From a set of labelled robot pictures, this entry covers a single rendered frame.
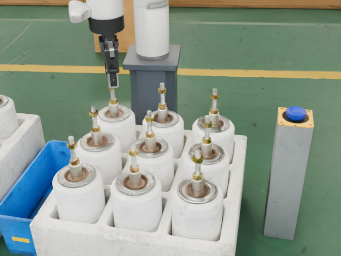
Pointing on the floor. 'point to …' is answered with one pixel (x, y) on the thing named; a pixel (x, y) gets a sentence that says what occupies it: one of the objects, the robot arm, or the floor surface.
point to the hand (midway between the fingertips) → (111, 75)
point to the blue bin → (31, 197)
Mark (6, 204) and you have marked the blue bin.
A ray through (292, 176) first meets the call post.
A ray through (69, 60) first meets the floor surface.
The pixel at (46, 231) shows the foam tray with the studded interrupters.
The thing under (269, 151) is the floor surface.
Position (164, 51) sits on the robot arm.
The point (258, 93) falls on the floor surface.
